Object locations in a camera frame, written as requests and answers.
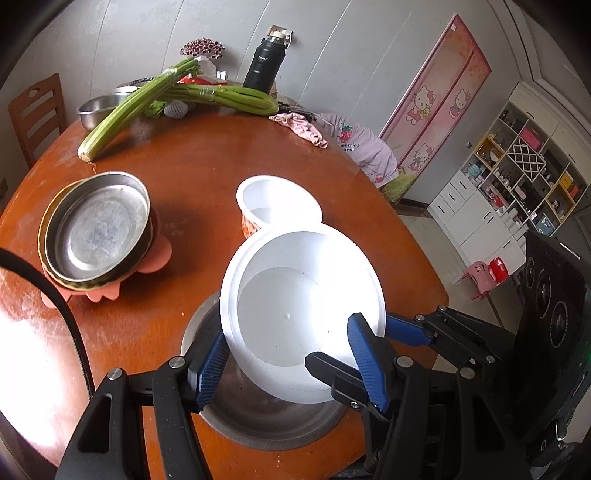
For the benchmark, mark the pale strawberry print garment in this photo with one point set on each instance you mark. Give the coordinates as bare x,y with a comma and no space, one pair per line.
364,147

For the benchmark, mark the green leafy vegetable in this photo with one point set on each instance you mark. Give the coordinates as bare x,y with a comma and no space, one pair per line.
157,110

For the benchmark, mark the fruit in white foam net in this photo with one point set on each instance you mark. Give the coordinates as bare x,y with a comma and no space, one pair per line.
176,109

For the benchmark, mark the deep steel bowl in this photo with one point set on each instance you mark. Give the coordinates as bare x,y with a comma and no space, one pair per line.
94,113

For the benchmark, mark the long thin celery bunch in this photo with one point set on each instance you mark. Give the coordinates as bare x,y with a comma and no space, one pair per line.
231,96

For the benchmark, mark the wall socket with plug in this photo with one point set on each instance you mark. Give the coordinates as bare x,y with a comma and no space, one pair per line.
279,33

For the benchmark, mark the green cloth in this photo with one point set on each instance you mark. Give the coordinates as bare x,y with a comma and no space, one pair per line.
397,187

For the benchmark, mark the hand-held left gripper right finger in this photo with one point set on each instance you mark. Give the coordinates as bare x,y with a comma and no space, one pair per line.
369,369

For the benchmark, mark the red snack packet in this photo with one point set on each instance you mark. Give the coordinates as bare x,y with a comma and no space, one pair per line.
203,81

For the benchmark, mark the brown slatted wooden chair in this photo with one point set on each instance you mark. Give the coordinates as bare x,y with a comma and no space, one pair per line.
51,90

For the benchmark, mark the pink ruffled cloth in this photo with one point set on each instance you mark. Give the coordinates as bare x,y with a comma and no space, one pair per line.
300,128

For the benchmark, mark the orange flower-shaped plate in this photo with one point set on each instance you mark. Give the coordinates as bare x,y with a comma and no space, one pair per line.
152,258

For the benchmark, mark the plain white bowl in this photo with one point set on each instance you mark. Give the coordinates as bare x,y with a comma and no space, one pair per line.
286,300

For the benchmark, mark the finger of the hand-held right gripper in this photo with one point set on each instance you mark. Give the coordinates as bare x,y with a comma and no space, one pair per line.
406,330
337,376

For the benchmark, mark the pink cartoon cat poster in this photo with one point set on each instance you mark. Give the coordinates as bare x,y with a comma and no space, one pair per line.
438,92

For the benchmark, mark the white shelf cabinet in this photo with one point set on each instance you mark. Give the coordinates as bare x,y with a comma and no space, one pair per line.
461,203

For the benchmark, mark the black thermos flask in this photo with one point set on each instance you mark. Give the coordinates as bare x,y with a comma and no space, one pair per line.
262,64

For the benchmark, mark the small red stool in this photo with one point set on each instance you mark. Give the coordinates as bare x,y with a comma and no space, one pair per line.
498,270

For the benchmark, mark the white bowl with red print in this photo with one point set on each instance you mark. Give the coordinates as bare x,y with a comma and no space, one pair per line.
277,194

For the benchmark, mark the small pink child chair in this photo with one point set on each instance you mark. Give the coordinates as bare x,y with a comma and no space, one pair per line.
480,274

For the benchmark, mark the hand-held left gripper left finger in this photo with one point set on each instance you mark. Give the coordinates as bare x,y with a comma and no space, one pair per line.
210,364

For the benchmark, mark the round steel plate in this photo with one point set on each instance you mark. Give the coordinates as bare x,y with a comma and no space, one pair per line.
97,226
258,424

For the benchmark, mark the thick celery bunch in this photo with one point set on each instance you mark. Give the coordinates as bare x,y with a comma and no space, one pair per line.
124,113

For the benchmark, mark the dried lotus pod decoration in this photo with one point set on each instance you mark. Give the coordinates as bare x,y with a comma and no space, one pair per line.
203,47

